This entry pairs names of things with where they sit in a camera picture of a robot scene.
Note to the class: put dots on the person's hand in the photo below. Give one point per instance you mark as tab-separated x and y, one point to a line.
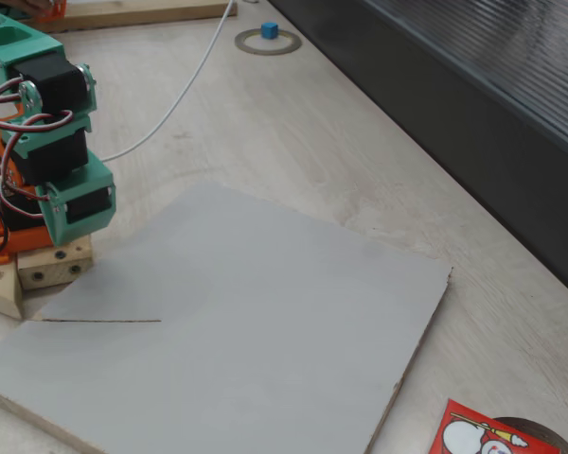
33	5

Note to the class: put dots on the long wooden plank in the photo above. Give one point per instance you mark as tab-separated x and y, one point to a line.
147	16

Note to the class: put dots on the grey desk partition with glass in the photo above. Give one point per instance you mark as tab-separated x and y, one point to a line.
454	118

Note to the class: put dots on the wooden base block with holes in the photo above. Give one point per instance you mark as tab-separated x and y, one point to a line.
52	274

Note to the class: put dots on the light wooden base plank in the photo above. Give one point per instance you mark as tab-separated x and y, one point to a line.
0	288

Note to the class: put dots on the grey laminated board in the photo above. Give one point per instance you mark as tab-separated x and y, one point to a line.
218	331

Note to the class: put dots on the small blue cube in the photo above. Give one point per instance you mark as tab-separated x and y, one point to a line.
269	30

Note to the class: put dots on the red and white small carton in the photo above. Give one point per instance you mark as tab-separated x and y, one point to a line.
459	435

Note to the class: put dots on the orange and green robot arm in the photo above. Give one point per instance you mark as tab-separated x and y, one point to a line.
47	80

